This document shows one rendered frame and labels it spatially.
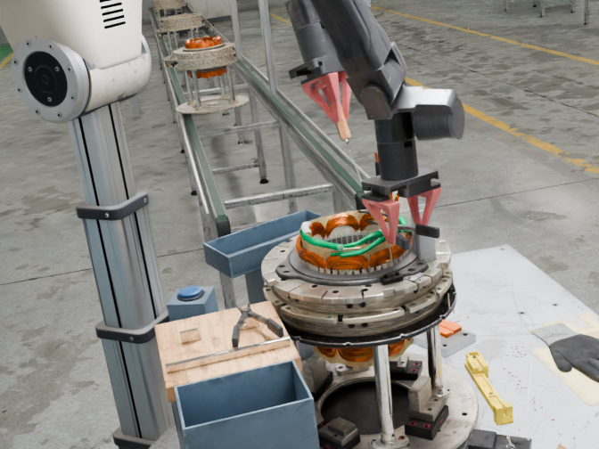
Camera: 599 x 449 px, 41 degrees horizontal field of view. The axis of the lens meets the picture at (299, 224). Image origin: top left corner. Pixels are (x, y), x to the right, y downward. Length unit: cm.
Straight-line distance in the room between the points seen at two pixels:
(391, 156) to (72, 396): 237
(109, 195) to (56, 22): 34
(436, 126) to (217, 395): 48
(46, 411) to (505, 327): 203
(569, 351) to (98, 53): 104
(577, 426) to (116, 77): 100
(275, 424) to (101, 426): 210
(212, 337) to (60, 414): 207
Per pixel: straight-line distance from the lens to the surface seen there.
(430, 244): 131
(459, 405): 148
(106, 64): 145
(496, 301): 188
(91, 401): 328
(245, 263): 152
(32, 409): 334
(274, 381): 114
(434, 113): 113
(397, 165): 117
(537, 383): 159
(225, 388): 113
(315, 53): 127
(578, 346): 167
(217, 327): 125
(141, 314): 161
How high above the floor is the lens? 163
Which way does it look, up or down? 20 degrees down
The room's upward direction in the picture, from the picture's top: 7 degrees counter-clockwise
